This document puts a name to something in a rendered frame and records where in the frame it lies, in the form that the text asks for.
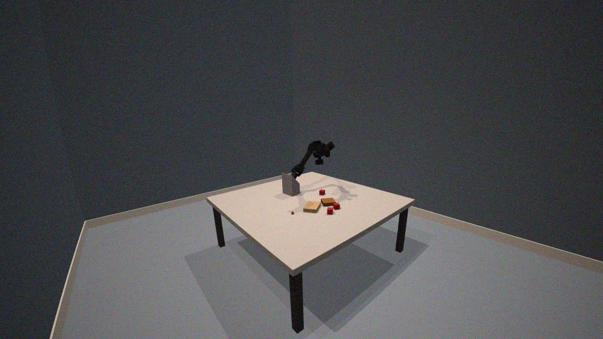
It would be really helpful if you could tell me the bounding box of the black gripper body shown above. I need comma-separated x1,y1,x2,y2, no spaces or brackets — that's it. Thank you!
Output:
313,140,323,165

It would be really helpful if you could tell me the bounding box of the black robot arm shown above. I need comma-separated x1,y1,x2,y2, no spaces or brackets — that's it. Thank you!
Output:
291,141,335,179

